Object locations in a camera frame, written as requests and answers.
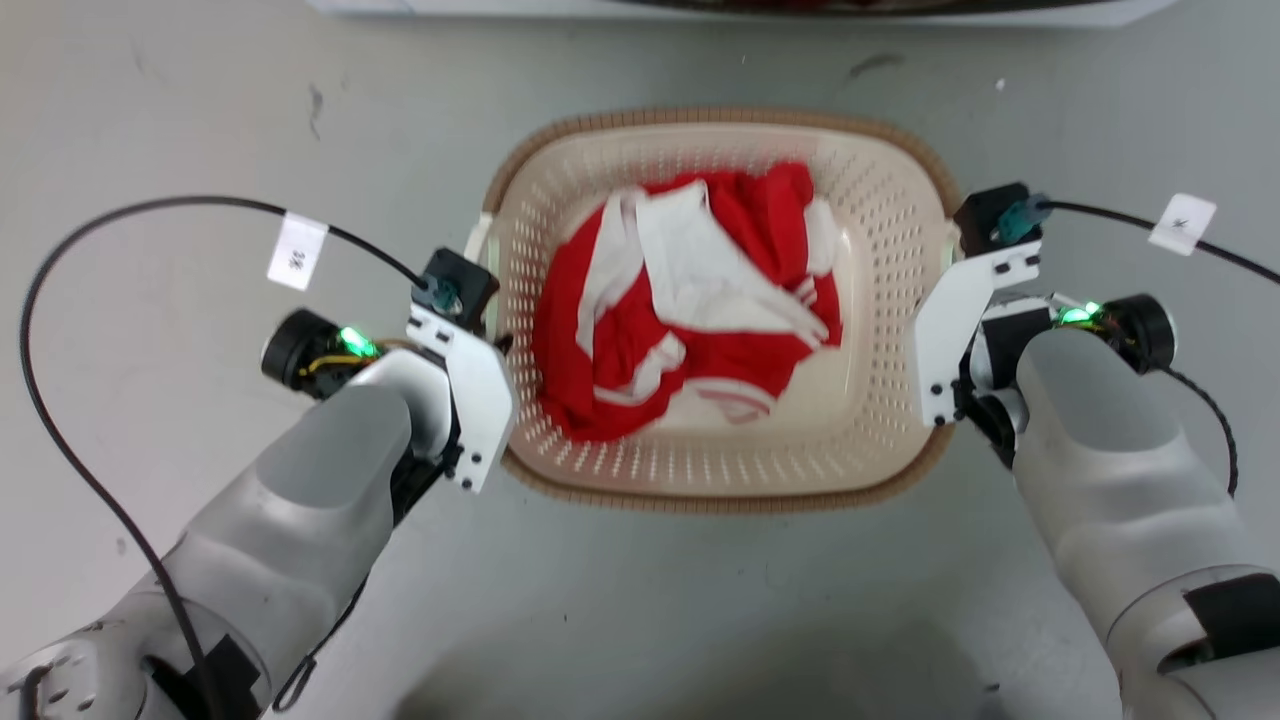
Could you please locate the black left camera cable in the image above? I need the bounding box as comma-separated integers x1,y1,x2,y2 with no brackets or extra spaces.
19,195,433,720

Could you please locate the black camera cable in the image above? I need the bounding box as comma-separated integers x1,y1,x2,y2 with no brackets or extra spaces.
1036,199,1280,285
19,195,433,720

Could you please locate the white cable label tag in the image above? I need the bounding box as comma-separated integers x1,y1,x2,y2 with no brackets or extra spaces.
266,211,331,293
1147,192,1219,258

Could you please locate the white right camera bracket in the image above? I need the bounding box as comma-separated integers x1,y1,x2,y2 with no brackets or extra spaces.
914,240,1043,428

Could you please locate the black right camera cable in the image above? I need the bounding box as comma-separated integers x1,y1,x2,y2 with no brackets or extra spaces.
1036,199,1280,285

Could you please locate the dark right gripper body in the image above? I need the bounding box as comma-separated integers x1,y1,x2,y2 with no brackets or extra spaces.
955,298,1054,469

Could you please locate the beige perforated laundry basket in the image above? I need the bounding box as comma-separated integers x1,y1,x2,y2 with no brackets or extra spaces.
466,107,966,516

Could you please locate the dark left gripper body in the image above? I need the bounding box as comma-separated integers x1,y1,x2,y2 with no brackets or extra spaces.
390,400,465,527

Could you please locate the white camera bracket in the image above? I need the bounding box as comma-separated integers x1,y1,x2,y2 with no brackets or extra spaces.
914,240,1043,428
405,303,519,494

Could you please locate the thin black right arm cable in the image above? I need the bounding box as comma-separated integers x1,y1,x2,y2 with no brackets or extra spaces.
1158,364,1241,498

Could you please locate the red and white garment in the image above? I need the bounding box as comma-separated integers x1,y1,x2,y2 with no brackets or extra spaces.
532,162,846,443

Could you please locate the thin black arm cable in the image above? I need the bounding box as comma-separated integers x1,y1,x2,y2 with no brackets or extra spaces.
270,572,373,714
1158,364,1241,498

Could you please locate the white left camera bracket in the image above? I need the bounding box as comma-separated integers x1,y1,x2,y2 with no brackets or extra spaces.
405,303,519,494

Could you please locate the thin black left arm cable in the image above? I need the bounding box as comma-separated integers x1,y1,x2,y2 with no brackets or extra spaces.
270,572,373,714

